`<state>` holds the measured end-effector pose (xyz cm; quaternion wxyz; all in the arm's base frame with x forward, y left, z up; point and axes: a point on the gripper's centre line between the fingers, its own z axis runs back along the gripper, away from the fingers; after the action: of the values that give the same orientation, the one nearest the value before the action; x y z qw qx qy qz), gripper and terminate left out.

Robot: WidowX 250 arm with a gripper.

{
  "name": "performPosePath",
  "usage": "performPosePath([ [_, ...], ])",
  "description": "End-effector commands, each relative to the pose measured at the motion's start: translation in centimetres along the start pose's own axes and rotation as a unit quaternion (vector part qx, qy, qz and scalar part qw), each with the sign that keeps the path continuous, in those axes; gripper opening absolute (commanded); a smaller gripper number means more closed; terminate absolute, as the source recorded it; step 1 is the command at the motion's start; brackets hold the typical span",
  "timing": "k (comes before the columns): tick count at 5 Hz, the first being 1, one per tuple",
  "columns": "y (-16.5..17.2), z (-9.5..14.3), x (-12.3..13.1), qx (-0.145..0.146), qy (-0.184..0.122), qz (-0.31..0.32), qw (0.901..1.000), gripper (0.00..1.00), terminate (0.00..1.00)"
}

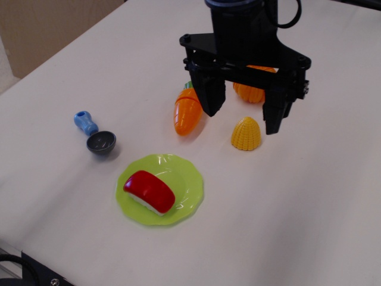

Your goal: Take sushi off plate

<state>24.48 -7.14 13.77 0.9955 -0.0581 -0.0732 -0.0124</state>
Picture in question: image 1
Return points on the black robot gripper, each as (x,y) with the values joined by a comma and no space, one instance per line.
(245,33)

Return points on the red toy sushi piece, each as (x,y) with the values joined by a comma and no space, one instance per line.
(150,191)

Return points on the lime green plastic plate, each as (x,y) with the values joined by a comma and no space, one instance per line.
(179,174)

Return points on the orange toy pumpkin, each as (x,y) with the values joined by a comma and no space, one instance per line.
(252,94)

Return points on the yellow toy corn piece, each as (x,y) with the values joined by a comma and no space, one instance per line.
(246,135)

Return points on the orange toy carrot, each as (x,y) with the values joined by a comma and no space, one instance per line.
(187,110)

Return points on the blue handled grey toy scoop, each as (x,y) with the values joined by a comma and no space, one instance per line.
(98,142)

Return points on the black bracket with screw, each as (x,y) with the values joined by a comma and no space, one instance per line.
(45,275)

